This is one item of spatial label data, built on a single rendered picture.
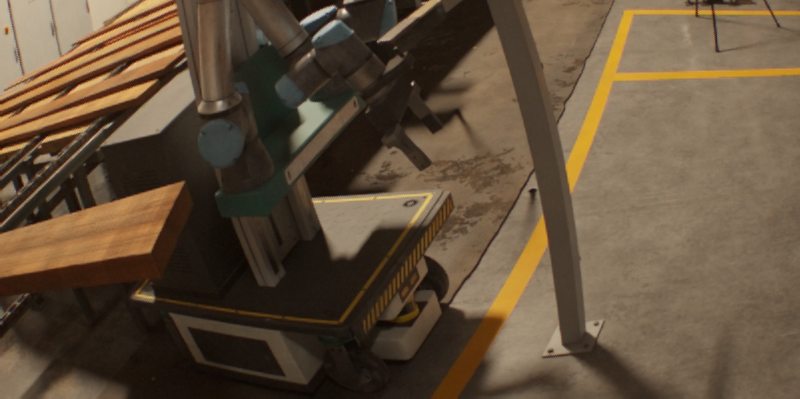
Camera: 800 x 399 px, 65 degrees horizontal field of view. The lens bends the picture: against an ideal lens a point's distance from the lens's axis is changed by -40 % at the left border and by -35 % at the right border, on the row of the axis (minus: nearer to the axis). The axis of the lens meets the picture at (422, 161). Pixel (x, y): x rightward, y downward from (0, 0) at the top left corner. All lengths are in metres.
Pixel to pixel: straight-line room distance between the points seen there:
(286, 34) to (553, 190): 0.68
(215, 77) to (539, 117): 0.71
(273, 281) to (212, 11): 0.87
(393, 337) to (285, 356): 0.32
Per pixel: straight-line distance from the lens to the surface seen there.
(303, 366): 2.30
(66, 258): 1.44
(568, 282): 2.20
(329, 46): 1.80
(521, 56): 1.96
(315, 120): 2.29
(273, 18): 1.92
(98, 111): 2.89
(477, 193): 3.29
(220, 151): 1.86
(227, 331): 2.34
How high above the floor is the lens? 1.39
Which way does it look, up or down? 22 degrees down
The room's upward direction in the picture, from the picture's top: 16 degrees counter-clockwise
